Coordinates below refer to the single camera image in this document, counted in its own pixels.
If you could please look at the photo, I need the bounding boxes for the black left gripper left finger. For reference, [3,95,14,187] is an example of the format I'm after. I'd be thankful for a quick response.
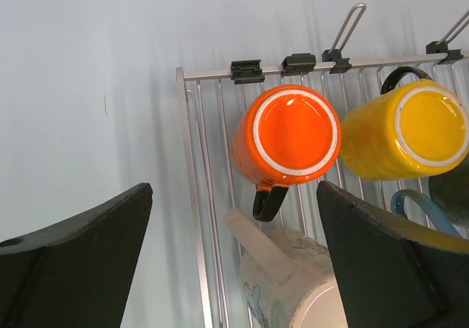
[1,183,152,327]

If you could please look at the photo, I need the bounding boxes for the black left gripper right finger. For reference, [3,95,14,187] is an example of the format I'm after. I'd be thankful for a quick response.
[317,181,468,327]

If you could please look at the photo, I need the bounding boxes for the yellow mug black handle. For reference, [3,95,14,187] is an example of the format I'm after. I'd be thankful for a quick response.
[341,66,468,181]

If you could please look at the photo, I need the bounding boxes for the black rack clip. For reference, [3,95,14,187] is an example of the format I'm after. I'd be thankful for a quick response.
[230,59,265,85]
[281,53,317,76]

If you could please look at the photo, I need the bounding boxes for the cream floral mug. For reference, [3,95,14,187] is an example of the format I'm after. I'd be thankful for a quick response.
[224,208,347,327]

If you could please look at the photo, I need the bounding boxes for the blue mug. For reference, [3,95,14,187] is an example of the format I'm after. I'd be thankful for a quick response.
[391,162,468,236]

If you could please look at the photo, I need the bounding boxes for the orange mug black handle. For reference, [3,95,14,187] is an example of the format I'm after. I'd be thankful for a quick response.
[231,84,341,223]

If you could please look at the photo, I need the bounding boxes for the black clip with wire hook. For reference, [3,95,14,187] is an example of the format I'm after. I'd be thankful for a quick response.
[322,3,367,74]
[426,10,469,64]

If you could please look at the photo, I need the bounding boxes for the metal wire dish rack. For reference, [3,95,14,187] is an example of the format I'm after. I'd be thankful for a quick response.
[175,48,469,328]

